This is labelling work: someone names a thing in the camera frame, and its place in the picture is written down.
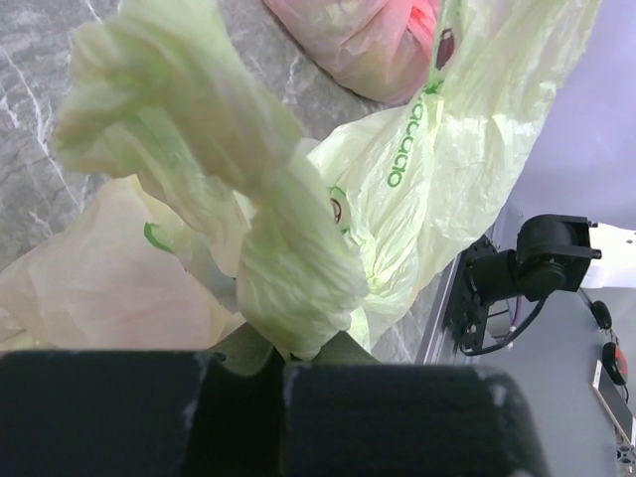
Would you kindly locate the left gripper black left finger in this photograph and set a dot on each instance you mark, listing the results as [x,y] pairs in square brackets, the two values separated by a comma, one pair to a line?
[141,413]

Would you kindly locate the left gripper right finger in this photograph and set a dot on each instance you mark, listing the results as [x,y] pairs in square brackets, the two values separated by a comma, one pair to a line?
[364,418]

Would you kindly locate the green avocado print plastic bag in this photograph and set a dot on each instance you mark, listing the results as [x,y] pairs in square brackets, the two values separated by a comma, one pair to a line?
[219,210]

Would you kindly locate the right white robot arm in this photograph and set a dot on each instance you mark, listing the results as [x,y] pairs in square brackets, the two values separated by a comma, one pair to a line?
[555,253]

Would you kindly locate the pink plastic bag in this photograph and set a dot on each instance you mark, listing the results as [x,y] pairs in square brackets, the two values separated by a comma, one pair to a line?
[378,49]

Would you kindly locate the gold smartphone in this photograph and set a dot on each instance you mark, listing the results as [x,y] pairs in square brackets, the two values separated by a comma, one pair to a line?
[614,404]

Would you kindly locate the black red headphones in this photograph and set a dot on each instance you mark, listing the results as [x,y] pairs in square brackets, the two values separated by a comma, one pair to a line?
[612,360]

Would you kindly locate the aluminium rail frame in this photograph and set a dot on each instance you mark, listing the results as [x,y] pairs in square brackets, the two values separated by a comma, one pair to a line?
[437,345]

